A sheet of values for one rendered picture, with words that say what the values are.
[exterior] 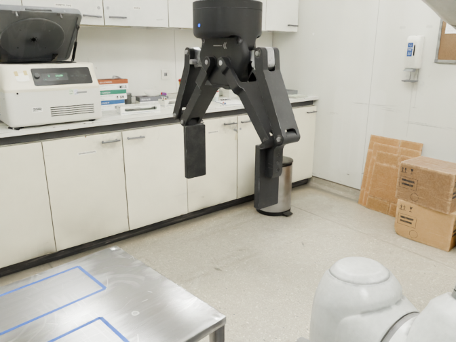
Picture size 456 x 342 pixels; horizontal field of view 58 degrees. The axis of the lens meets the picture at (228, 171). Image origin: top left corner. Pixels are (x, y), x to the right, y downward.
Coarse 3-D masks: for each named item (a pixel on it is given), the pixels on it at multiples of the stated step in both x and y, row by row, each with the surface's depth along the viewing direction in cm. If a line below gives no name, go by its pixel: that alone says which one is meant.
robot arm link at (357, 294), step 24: (336, 264) 76; (360, 264) 75; (336, 288) 72; (360, 288) 69; (384, 288) 69; (312, 312) 78; (336, 312) 71; (360, 312) 69; (384, 312) 68; (408, 312) 69; (312, 336) 78; (336, 336) 71; (360, 336) 68; (384, 336) 66
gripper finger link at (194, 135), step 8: (184, 128) 52; (192, 128) 52; (200, 128) 53; (184, 136) 52; (192, 136) 53; (200, 136) 53; (184, 144) 53; (192, 144) 53; (200, 144) 54; (184, 152) 53; (192, 152) 53; (200, 152) 54; (192, 160) 53; (200, 160) 54; (192, 168) 54; (200, 168) 55; (192, 176) 54
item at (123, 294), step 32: (96, 256) 109; (128, 256) 109; (0, 288) 94; (32, 288) 94; (64, 288) 94; (96, 288) 94; (128, 288) 94; (160, 288) 94; (0, 320) 83; (32, 320) 83; (64, 320) 83; (96, 320) 83; (128, 320) 83; (160, 320) 83; (192, 320) 83; (224, 320) 85
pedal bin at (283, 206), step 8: (288, 160) 336; (288, 168) 333; (280, 176) 331; (288, 176) 335; (280, 184) 333; (288, 184) 338; (280, 192) 335; (288, 192) 340; (280, 200) 337; (288, 200) 343; (264, 208) 342; (272, 208) 339; (280, 208) 340; (288, 208) 346
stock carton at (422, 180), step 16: (416, 160) 300; (432, 160) 300; (400, 176) 297; (416, 176) 287; (432, 176) 278; (448, 176) 269; (400, 192) 300; (416, 192) 290; (432, 192) 280; (448, 192) 271; (432, 208) 282; (448, 208) 273
